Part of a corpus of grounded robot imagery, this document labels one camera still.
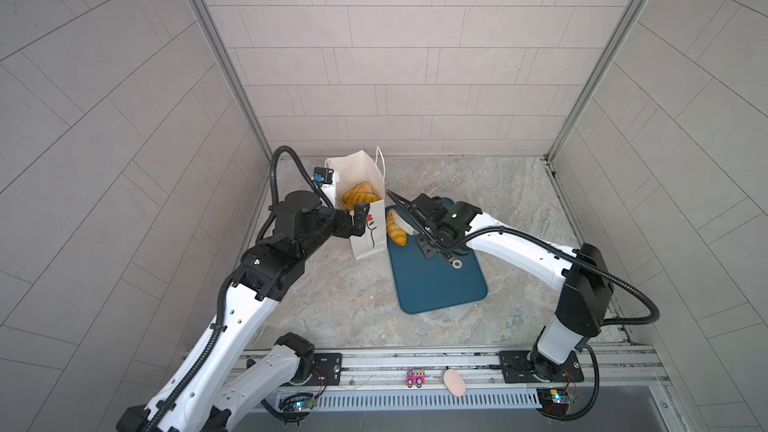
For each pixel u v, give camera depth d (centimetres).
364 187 91
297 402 64
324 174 54
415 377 68
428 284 85
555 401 68
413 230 64
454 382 68
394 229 91
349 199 94
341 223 57
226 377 40
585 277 44
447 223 56
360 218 58
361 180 93
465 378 70
